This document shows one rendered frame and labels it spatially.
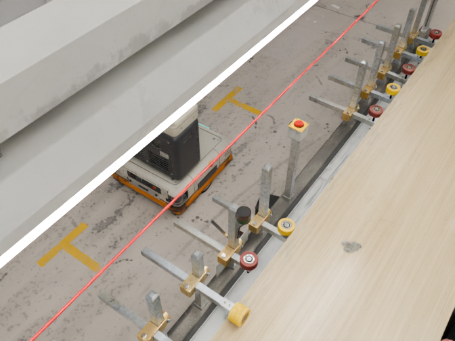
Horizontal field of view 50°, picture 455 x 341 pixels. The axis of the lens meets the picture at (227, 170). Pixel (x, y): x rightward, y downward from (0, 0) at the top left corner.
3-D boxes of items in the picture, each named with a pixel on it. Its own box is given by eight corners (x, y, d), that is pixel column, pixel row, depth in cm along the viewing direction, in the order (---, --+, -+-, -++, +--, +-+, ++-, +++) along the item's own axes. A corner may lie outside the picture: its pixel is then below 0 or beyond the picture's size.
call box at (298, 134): (286, 138, 225) (288, 125, 219) (294, 129, 229) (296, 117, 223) (299, 144, 222) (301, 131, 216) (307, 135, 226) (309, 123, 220)
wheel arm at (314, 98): (308, 101, 301) (309, 95, 297) (311, 98, 302) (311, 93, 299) (373, 128, 284) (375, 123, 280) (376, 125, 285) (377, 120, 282)
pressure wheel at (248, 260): (235, 273, 216) (235, 260, 207) (245, 261, 220) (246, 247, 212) (250, 283, 212) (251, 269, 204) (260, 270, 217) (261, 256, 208)
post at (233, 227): (227, 269, 232) (228, 206, 197) (231, 264, 234) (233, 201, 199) (233, 273, 231) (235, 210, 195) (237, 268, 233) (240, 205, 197)
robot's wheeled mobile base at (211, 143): (179, 219, 331) (177, 195, 312) (111, 180, 355) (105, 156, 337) (234, 160, 369) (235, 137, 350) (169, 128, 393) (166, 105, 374)
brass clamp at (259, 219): (246, 229, 234) (247, 222, 230) (262, 211, 241) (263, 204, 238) (257, 235, 231) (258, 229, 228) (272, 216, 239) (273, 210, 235)
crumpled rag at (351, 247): (341, 252, 211) (342, 249, 209) (340, 239, 216) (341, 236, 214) (361, 254, 210) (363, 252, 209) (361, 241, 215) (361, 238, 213)
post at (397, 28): (376, 88, 330) (395, 24, 295) (378, 85, 332) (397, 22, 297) (381, 90, 329) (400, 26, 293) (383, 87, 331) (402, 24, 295)
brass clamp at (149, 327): (137, 339, 182) (135, 334, 178) (160, 312, 190) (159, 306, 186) (149, 349, 180) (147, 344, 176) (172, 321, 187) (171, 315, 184)
